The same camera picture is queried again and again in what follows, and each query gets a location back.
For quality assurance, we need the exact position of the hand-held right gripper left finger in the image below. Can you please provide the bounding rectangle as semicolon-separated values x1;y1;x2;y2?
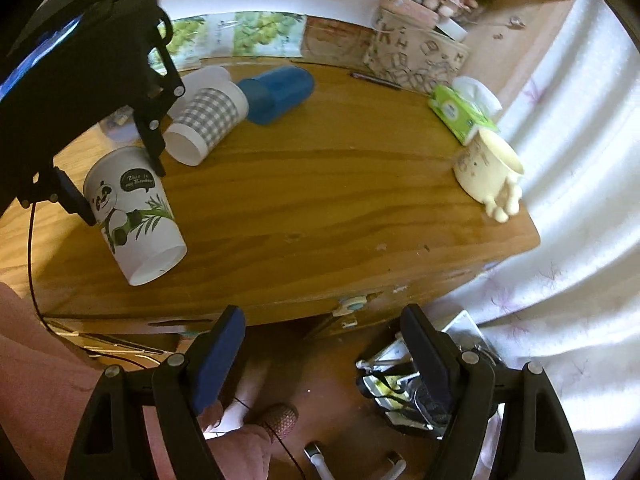
65;304;247;480

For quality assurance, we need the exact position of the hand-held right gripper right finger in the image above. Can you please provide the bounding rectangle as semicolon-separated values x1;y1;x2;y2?
400;303;586;480

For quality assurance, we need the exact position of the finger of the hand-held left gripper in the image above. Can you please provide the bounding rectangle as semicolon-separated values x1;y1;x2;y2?
20;165;98;228
129;95;167;178

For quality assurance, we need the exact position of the panda print paper cup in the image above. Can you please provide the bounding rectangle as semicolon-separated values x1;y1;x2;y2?
83;146;188;287

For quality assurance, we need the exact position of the grey checked paper cup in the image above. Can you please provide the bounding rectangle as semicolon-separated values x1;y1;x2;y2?
164;81;250;166

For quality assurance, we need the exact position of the translucent white plastic cup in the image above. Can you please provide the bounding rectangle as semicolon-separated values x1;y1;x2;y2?
170;65;233;118

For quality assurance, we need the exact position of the blue plastic cup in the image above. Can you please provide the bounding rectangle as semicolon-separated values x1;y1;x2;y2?
237;65;316;126

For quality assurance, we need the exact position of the brown mesh slipper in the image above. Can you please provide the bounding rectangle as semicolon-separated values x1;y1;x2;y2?
257;402;301;443

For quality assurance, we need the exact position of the teal drawer knob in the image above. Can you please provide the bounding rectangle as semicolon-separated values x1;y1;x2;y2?
332;296;369;318

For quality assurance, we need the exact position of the white chair base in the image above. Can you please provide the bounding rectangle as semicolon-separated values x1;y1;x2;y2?
304;440;407;480

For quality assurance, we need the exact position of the grape print paper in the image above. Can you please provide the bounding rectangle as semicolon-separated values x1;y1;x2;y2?
162;12;309;72

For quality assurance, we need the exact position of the person's leg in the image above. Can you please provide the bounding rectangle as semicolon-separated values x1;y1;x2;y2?
0;282;273;480

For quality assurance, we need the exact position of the cream ceramic mug with feet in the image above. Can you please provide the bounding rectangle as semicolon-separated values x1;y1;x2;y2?
452;128;526;222

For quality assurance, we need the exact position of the white floral curtain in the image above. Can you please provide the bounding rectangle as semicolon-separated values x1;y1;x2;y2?
430;0;640;480

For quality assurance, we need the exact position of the dark pen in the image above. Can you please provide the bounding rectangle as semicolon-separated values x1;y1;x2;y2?
350;71;404;91

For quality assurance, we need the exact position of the green tissue pack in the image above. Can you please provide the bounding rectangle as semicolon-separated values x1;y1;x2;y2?
428;76;503;147

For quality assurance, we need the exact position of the letter print fabric basket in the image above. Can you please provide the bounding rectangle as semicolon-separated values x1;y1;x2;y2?
362;20;471;97

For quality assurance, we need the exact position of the round pink box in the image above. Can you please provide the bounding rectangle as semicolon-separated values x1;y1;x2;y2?
378;0;442;30

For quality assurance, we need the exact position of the black cable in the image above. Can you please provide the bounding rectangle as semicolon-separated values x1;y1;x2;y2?
27;200;168;367

